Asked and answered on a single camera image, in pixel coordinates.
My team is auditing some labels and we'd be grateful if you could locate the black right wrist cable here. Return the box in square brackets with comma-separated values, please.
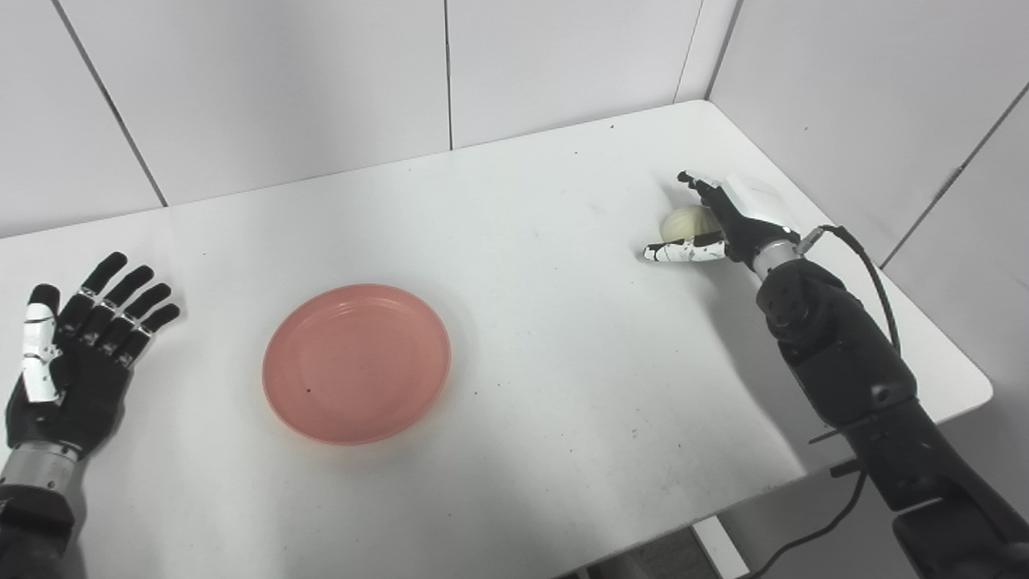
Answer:
[744, 225, 903, 579]

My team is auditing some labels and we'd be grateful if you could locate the white steamed bun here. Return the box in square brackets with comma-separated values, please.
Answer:
[661, 205, 723, 242]

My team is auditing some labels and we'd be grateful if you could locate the white table leg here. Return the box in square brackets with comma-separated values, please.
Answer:
[695, 519, 752, 579]

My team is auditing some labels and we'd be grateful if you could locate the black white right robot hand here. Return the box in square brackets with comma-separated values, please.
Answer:
[643, 170, 802, 270]

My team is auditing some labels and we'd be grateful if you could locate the pink round plate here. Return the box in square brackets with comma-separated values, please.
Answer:
[262, 283, 452, 446]

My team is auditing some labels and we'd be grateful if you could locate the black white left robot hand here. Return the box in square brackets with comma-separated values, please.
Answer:
[5, 252, 182, 459]

